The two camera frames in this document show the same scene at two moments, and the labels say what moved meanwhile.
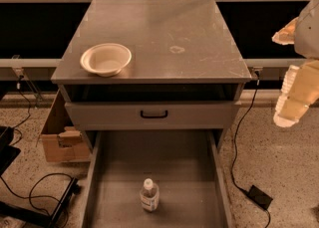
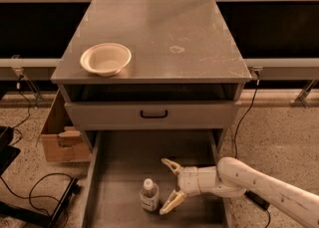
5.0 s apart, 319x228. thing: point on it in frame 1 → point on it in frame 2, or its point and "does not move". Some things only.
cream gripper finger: x=280 y=118 → x=172 y=202
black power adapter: x=260 y=197 does not move
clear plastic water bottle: x=150 y=195 does not move
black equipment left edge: x=7 y=152 does not move
